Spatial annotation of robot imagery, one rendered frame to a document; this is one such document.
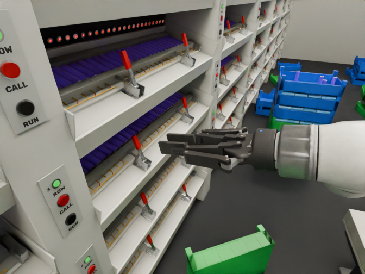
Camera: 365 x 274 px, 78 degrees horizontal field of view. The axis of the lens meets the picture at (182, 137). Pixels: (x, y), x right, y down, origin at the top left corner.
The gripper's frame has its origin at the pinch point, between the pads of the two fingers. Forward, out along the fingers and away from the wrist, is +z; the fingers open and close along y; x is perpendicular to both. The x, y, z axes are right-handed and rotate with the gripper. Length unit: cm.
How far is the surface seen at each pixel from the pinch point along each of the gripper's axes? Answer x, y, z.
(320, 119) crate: -38, 95, -30
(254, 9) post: 22, 112, 4
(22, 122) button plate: 16.4, -23.7, 3.7
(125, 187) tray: -7.5, -8.1, 11.3
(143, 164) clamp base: -6.0, -1.1, 10.8
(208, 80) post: 2.6, 42.5, 8.7
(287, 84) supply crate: -16, 92, -14
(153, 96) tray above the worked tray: 9.7, 4.0, 5.8
